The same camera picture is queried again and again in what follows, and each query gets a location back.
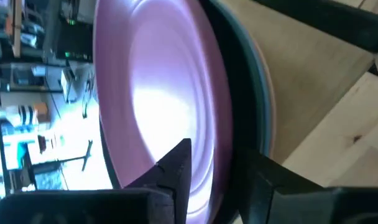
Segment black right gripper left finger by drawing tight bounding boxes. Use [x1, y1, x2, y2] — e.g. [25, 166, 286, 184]
[0, 138, 193, 224]

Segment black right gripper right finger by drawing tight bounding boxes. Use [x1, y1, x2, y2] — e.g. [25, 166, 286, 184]
[233, 148, 378, 224]

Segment blue plate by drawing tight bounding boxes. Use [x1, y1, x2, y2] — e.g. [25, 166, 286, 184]
[218, 0, 273, 156]

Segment dark green plate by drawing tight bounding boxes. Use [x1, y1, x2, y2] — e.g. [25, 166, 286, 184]
[196, 0, 268, 224]

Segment lilac plate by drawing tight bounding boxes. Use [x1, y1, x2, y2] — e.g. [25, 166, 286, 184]
[92, 0, 234, 224]

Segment black floor stand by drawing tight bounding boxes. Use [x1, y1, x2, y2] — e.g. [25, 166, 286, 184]
[57, 139, 94, 172]

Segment black equipment box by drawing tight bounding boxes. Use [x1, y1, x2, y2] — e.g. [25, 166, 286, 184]
[53, 17, 94, 62]

